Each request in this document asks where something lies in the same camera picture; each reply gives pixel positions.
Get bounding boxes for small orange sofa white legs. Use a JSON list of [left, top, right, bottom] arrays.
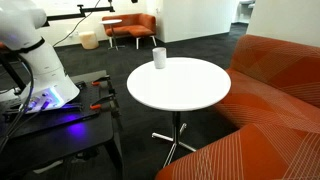
[[101, 13, 158, 50]]

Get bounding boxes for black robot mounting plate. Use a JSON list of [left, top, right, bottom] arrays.
[[0, 79, 116, 139]]

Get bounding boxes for small round white side table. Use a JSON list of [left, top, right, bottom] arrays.
[[98, 18, 126, 51]]

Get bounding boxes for beige cylindrical stool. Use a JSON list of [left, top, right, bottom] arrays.
[[78, 30, 100, 51]]

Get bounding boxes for black work table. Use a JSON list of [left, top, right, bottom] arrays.
[[0, 69, 125, 180]]

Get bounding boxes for orange patterned sofa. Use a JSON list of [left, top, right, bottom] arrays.
[[154, 34, 320, 180]]

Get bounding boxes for round white pedestal table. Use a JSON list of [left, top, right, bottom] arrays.
[[126, 56, 232, 169]]

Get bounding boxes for black clamp orange handle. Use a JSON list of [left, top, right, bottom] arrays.
[[89, 93, 121, 118], [90, 75, 116, 96]]

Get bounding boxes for thin black hanging cable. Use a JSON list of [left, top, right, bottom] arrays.
[[52, 0, 102, 48]]

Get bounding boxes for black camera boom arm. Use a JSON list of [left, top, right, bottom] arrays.
[[41, 0, 116, 28]]

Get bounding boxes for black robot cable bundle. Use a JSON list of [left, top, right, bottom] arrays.
[[0, 53, 36, 154]]

